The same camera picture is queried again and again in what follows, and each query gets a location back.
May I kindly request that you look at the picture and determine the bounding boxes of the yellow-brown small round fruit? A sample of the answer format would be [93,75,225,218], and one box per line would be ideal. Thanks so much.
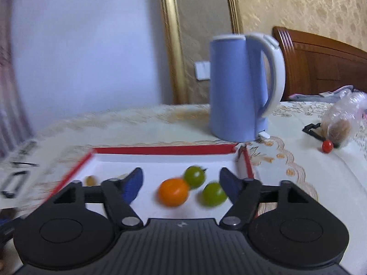
[85,175,98,187]

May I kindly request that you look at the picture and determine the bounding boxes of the green tomato outside box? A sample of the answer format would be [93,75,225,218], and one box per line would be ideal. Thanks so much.
[183,166,206,189]

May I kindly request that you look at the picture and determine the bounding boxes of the orange mandarin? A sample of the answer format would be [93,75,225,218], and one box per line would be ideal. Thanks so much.
[157,178,190,207]

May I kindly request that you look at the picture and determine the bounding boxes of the green tomato in box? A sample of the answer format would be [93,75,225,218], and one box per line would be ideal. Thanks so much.
[201,182,228,207]

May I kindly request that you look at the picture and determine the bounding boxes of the red shallow cardboard box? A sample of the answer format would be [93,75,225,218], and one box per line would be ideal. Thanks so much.
[53,143,254,222]

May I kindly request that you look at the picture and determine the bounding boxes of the blue electric kettle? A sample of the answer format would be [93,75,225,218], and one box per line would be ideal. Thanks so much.
[210,32,286,142]

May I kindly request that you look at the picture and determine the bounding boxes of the cream embroidered tablecloth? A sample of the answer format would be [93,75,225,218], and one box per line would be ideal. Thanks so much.
[1,102,366,274]

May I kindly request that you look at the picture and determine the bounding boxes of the small red tomato by bag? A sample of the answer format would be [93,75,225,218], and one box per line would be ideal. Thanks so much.
[322,140,334,153]

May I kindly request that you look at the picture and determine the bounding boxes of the black eyeglasses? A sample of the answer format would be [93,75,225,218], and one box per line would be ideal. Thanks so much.
[11,140,38,168]

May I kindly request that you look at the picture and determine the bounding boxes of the clear plastic bag with nuts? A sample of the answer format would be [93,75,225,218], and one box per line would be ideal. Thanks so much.
[320,91,366,147]

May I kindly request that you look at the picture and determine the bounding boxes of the pink patterned curtain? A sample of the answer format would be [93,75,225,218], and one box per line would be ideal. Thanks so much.
[1,0,32,159]

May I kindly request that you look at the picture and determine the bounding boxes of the wooden bed headboard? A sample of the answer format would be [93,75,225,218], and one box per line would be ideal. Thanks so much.
[272,26,367,101]

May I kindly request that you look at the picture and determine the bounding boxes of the black flat frame under bag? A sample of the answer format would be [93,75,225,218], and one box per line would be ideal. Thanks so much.
[302,123,340,149]

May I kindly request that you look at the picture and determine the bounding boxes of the white wall switch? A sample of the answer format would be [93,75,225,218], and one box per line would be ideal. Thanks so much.
[194,61,210,81]

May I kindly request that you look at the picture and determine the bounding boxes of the gold picture frame moulding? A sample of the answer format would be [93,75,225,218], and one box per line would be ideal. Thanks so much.
[161,0,243,104]

